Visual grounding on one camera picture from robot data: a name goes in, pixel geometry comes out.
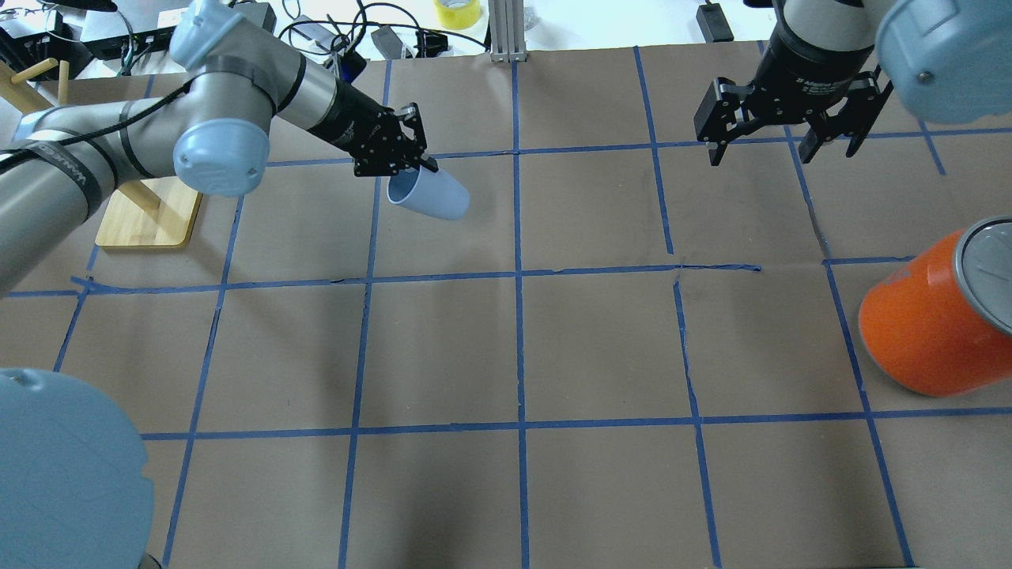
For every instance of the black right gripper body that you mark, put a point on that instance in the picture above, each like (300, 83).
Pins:
(800, 62)

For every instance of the aluminium profile post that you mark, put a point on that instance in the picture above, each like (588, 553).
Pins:
(507, 31)

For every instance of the yellow tape roll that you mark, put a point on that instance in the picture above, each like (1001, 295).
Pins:
(457, 14)

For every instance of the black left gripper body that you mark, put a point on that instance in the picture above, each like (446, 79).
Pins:
(345, 119)

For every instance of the black power brick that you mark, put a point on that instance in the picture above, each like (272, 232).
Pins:
(713, 23)

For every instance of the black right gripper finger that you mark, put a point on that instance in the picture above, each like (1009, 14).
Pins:
(862, 104)
(723, 116)

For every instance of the black power adapter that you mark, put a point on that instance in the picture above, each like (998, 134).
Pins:
(389, 44)

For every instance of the light blue plastic cup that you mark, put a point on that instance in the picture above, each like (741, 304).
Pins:
(432, 194)

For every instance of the orange can with grey lid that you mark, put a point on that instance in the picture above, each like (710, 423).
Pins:
(940, 326)

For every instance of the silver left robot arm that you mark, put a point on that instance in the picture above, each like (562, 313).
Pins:
(73, 494)

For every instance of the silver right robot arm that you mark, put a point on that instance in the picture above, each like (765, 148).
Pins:
(949, 61)

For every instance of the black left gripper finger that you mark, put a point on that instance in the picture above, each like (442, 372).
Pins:
(412, 138)
(401, 163)

